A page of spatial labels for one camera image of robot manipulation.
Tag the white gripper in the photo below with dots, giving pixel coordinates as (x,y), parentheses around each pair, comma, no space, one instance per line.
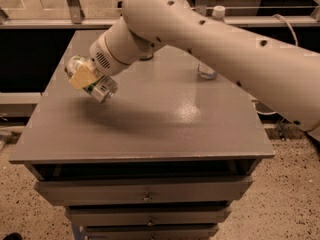
(101,55)

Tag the white green 7up can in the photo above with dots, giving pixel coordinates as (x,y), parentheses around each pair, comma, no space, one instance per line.
(101,90)

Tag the grey drawer cabinet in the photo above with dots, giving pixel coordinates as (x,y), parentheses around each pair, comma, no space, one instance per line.
(163,159)

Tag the metal railing frame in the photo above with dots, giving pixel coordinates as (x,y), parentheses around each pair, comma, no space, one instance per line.
(99,14)

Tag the green soda can upright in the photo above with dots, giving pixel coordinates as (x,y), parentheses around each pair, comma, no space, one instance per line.
(147,56)

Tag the clear plastic water bottle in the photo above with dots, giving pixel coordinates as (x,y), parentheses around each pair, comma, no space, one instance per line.
(203,70)

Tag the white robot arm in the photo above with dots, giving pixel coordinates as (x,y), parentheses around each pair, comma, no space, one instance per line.
(284,77)

